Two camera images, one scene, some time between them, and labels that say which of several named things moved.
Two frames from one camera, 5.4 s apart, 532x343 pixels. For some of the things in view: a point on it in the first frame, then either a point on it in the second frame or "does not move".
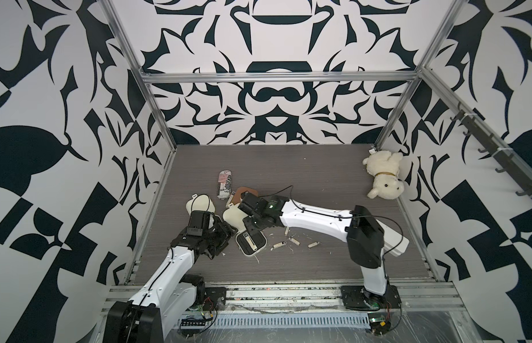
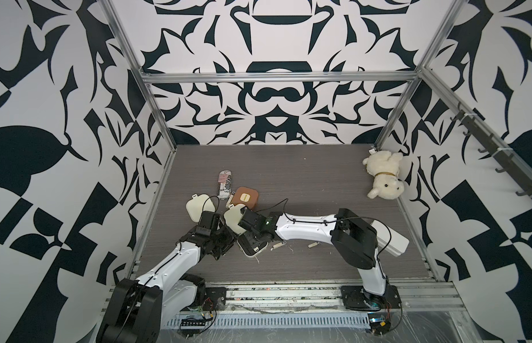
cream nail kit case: [248, 244] does not move
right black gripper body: [252, 221] -> [255, 234]
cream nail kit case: [199, 202] does not move
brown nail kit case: [239, 190] does not move
